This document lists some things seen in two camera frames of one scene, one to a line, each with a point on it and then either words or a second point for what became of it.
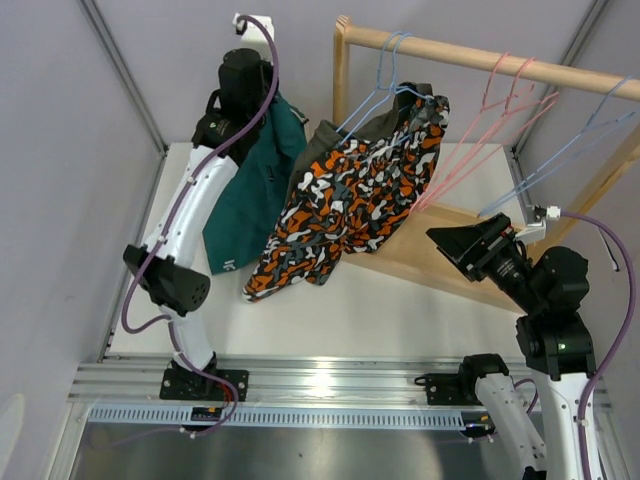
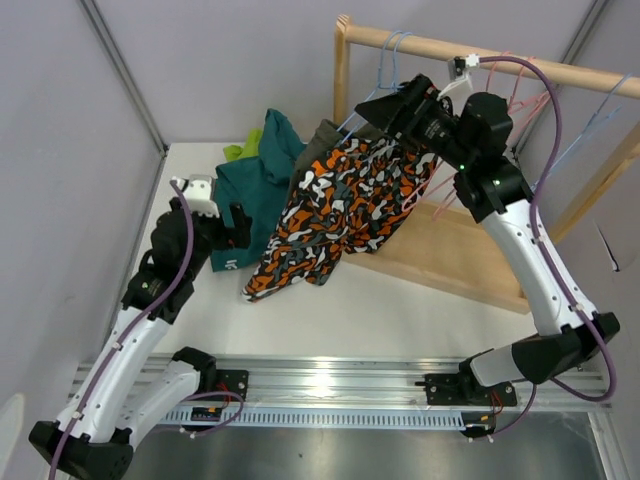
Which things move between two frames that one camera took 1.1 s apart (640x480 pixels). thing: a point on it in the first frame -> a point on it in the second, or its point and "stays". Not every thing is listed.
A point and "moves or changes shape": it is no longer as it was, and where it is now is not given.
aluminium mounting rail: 302,379 stays
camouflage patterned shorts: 358,197 stays
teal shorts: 248,215 moves or changes shape
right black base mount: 457,389 stays
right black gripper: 463,243 -> 419,96
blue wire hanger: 386,84 -> 377,84
